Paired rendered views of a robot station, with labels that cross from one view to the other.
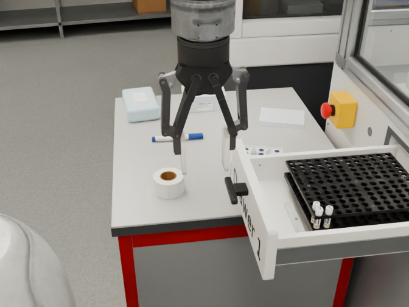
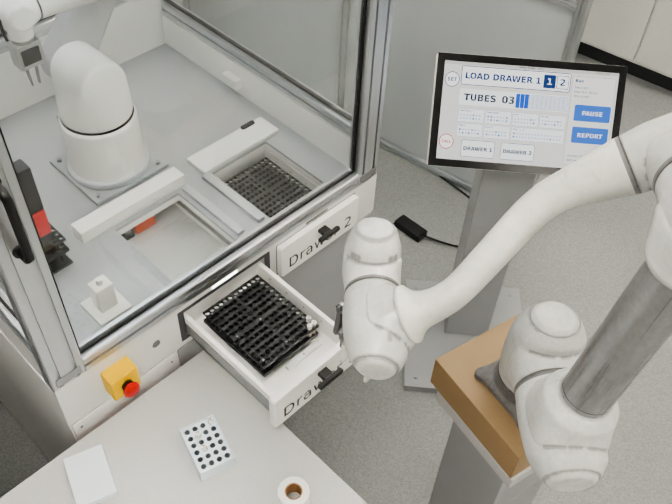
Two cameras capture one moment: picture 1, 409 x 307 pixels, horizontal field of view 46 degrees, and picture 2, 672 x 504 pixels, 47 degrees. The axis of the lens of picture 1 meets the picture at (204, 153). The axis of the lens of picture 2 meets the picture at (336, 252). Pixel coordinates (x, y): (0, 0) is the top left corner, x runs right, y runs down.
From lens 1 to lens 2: 1.78 m
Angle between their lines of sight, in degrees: 88
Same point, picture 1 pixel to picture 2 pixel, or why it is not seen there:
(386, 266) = not seen: hidden behind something
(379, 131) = (168, 328)
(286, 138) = (132, 453)
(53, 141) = not seen: outside the picture
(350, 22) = (64, 343)
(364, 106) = (137, 344)
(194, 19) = not seen: hidden behind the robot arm
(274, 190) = (274, 385)
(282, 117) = (94, 472)
